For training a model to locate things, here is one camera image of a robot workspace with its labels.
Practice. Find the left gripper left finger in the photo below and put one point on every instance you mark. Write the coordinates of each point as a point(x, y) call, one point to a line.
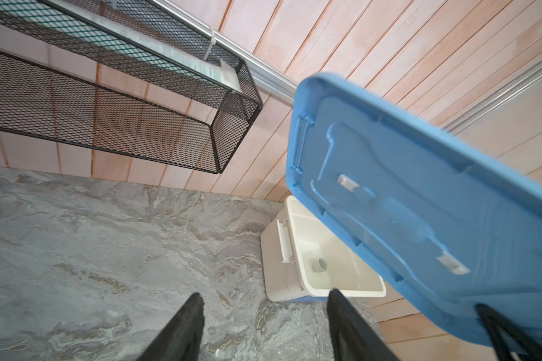
point(181, 338)

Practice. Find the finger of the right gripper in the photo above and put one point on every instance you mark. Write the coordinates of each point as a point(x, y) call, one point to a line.
point(509, 342)

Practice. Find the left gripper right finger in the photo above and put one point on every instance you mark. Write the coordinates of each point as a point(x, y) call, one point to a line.
point(351, 336)

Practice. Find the blue plastic bin lid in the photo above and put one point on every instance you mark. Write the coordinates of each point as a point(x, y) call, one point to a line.
point(446, 226)

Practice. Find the small white ceramic crucible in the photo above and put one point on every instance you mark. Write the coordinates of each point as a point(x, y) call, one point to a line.
point(319, 265)

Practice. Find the white plastic storage bin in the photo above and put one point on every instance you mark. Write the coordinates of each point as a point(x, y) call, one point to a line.
point(289, 245)

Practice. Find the black wire mesh basket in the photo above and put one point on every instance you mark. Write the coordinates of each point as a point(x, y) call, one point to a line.
point(123, 77)

